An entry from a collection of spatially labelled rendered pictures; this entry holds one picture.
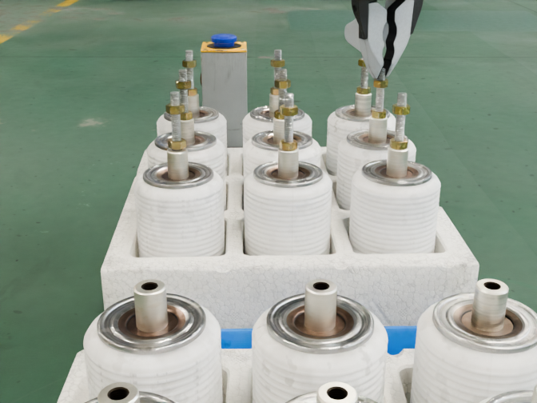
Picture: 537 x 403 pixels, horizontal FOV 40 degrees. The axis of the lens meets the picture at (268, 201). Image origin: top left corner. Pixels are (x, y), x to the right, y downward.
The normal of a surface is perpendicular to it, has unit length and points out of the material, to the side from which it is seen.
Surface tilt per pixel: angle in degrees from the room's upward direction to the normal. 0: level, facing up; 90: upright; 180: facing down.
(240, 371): 0
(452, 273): 90
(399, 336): 88
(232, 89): 90
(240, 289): 90
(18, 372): 0
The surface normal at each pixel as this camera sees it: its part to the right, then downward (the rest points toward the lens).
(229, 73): 0.04, 0.38
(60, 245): 0.00, -0.92
